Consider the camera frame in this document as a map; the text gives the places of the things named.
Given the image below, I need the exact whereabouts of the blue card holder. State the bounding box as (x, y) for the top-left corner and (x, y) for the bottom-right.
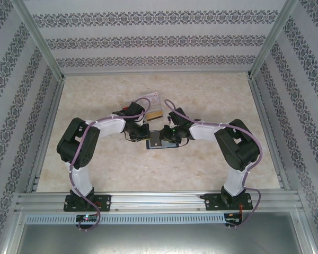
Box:
(145, 129), (180, 151)

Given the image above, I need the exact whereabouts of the gold credit card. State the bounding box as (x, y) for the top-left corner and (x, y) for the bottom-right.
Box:
(147, 111), (164, 122)

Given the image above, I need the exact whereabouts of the grey metal panel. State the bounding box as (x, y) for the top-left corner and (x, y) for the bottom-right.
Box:
(5, 224), (313, 254)

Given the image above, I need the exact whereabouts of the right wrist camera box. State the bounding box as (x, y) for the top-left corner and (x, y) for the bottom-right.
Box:
(168, 107), (188, 125)

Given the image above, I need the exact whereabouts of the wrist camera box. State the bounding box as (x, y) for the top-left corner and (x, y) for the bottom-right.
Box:
(168, 107), (188, 125)
(120, 102), (145, 119)

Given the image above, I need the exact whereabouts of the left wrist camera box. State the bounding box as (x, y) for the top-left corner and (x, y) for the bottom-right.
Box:
(120, 102), (145, 119)

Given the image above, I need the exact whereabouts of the aluminium mounting rail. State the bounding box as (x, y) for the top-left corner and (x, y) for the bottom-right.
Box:
(14, 189), (304, 212)

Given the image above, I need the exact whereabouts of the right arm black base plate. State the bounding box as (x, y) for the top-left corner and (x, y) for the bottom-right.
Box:
(204, 193), (254, 211)

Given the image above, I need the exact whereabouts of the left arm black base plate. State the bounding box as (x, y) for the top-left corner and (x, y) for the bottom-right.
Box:
(64, 194), (112, 212)

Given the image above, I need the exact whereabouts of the slotted grey cable duct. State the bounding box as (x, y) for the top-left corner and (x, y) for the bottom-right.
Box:
(25, 213), (226, 224)

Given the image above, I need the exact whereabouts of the aluminium side rail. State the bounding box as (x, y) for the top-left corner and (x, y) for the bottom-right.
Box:
(26, 76), (67, 193)
(248, 76), (292, 191)

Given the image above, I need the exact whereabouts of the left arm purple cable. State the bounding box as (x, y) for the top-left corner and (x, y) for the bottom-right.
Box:
(68, 96), (152, 232)

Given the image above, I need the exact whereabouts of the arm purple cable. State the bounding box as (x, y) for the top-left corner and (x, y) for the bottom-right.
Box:
(164, 98), (263, 228)
(68, 96), (152, 232)

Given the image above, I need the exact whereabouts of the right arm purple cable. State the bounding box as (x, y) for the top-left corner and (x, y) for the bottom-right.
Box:
(164, 98), (263, 228)

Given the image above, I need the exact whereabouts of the aluminium frame post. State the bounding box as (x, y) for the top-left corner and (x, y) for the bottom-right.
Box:
(0, 208), (24, 254)
(246, 0), (300, 80)
(12, 0), (67, 80)
(291, 208), (318, 254)

